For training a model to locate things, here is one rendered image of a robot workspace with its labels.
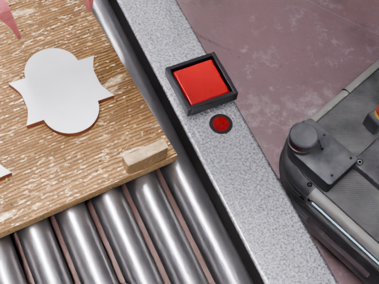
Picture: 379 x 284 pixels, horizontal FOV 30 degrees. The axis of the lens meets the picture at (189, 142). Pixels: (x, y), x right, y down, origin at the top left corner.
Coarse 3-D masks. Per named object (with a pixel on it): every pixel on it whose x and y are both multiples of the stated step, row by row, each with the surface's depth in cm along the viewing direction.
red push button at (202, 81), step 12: (180, 72) 98; (192, 72) 98; (204, 72) 98; (216, 72) 98; (180, 84) 97; (192, 84) 97; (204, 84) 97; (216, 84) 97; (192, 96) 96; (204, 96) 96; (216, 96) 96
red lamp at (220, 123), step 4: (216, 120) 96; (220, 120) 96; (224, 120) 96; (216, 124) 96; (220, 124) 96; (224, 124) 96; (228, 124) 96; (216, 128) 95; (220, 128) 95; (224, 128) 95
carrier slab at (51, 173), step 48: (48, 0) 102; (0, 48) 97; (96, 48) 98; (0, 96) 93; (0, 144) 89; (48, 144) 90; (96, 144) 90; (144, 144) 91; (0, 192) 86; (48, 192) 87; (96, 192) 88
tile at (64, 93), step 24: (48, 48) 96; (24, 72) 94; (48, 72) 94; (72, 72) 95; (24, 96) 92; (48, 96) 92; (72, 96) 93; (96, 96) 93; (48, 120) 91; (72, 120) 91; (96, 120) 92
